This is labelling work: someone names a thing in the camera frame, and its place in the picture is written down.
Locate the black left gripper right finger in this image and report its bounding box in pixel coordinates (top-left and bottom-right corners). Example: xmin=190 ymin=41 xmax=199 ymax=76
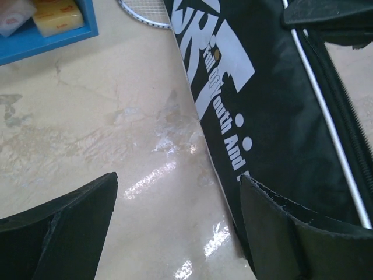
xmin=240 ymin=176 xmax=372 ymax=279

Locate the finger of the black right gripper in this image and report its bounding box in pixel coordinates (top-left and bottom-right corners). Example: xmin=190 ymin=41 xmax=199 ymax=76
xmin=282 ymin=0 xmax=372 ymax=49

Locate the blue shelf unit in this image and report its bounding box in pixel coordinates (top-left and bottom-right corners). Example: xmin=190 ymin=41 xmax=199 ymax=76
xmin=1 ymin=0 xmax=98 ymax=65

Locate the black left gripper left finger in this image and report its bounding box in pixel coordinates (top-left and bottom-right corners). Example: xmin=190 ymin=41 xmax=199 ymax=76
xmin=1 ymin=172 xmax=118 ymax=279

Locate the white wrapped pack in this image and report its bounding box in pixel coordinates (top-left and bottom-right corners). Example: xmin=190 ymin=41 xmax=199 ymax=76
xmin=1 ymin=0 xmax=37 ymax=37

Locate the black shaft badminton racket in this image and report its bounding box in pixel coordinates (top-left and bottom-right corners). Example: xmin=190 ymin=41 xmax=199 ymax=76
xmin=117 ymin=0 xmax=171 ymax=29

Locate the black racket cover bag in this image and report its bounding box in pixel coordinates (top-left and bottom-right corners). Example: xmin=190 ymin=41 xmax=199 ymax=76
xmin=165 ymin=1 xmax=372 ymax=260

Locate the yellow sponge pack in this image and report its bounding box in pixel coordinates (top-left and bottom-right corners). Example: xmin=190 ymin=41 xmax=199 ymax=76
xmin=32 ymin=0 xmax=84 ymax=37

